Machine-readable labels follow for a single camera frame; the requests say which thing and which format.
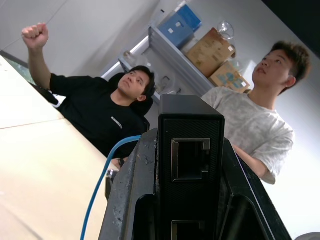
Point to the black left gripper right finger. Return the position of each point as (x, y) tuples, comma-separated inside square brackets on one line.
[(245, 200)]

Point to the small black network box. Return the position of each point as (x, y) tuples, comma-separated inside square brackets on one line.
[(190, 117)]

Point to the man in black t-shirt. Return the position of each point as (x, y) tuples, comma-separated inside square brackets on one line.
[(95, 110)]

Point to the black wristwatch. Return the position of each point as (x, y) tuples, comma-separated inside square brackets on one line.
[(121, 162)]

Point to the plain brown cardboard box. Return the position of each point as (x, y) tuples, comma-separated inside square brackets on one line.
[(208, 52)]

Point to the man in grey t-shirt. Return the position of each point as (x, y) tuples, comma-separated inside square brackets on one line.
[(250, 120)]

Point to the cardboard box with blue print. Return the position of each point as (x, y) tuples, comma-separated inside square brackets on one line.
[(230, 77)]

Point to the man's clenched bare hand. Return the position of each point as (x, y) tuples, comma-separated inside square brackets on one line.
[(36, 35)]

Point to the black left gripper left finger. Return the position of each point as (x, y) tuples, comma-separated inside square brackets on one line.
[(125, 180)]

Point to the grey metal shelf rack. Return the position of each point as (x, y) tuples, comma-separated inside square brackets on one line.
[(172, 53)]

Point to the blue plastic box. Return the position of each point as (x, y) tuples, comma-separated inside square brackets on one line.
[(178, 27)]

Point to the small clear glass jar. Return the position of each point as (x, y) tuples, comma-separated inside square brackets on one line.
[(165, 83)]

